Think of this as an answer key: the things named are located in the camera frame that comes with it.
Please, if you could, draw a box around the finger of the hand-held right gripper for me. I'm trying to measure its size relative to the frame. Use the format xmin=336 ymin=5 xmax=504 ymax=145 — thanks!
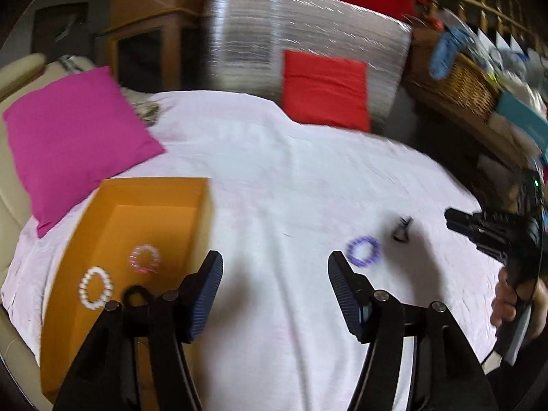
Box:
xmin=444 ymin=208 xmax=486 ymax=236
xmin=473 ymin=232 xmax=511 ymax=263

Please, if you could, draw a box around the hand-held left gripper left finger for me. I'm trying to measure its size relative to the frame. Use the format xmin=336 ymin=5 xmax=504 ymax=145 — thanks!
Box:
xmin=53 ymin=250 xmax=224 ymax=411

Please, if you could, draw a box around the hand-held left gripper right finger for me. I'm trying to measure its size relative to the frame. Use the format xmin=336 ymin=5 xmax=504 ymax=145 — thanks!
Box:
xmin=327 ymin=250 xmax=498 ymax=411

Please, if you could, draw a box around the purple bead bracelet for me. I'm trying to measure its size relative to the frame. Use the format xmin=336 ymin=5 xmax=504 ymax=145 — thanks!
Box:
xmin=347 ymin=236 xmax=381 ymax=266

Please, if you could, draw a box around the black hair clip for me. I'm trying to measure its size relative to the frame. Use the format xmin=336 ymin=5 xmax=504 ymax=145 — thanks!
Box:
xmin=391 ymin=216 xmax=414 ymax=243

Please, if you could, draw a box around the black bangle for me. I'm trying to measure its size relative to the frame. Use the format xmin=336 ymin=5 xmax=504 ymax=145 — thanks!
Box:
xmin=122 ymin=285 xmax=153 ymax=310

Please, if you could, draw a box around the pink bead bracelet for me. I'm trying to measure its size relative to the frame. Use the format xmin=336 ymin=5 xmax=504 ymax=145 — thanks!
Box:
xmin=129 ymin=244 xmax=162 ymax=274

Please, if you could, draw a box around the orange cardboard box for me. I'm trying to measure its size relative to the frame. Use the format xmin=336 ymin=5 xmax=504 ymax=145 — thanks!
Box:
xmin=40 ymin=177 xmax=215 ymax=411

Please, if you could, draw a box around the white bead bracelet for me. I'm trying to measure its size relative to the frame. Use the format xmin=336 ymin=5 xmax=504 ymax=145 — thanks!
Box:
xmin=78 ymin=266 xmax=114 ymax=311

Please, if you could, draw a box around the person's right hand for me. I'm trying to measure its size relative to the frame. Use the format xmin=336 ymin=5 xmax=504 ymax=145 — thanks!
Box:
xmin=490 ymin=267 xmax=548 ymax=344

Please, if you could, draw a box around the wooden side table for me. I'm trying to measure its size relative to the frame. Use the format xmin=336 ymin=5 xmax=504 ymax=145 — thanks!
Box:
xmin=404 ymin=73 xmax=548 ymax=176

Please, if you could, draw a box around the teal box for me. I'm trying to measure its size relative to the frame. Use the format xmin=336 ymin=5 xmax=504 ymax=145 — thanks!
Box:
xmin=496 ymin=92 xmax=548 ymax=155

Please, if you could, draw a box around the wicker basket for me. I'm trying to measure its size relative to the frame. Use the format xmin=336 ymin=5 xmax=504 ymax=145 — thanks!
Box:
xmin=406 ymin=29 xmax=501 ymax=121

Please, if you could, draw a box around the blue cloth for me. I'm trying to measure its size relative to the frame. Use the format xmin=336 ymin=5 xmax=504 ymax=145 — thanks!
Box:
xmin=429 ymin=29 xmax=472 ymax=80

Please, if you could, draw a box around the red cushion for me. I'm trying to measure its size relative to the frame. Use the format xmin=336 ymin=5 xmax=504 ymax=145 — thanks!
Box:
xmin=282 ymin=50 xmax=372 ymax=133

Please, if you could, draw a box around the patterned cloth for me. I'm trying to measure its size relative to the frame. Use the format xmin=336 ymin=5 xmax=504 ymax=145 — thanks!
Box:
xmin=130 ymin=99 xmax=162 ymax=128

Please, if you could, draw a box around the pink cushion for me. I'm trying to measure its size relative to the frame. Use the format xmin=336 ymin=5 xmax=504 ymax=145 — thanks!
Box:
xmin=2 ymin=66 xmax=167 ymax=239

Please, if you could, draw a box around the wooden spindle railing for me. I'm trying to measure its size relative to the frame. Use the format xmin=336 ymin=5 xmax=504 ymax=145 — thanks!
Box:
xmin=396 ymin=0 xmax=548 ymax=52

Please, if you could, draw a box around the silver foil insulation sheet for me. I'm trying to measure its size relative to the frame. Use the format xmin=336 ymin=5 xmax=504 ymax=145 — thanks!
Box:
xmin=203 ymin=0 xmax=414 ymax=134

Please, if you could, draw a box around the beige sofa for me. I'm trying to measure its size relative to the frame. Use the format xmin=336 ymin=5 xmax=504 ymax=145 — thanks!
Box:
xmin=0 ymin=52 xmax=101 ymax=411

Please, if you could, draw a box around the wooden cabinet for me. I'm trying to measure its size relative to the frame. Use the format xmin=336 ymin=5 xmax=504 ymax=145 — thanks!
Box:
xmin=98 ymin=0 xmax=207 ymax=95

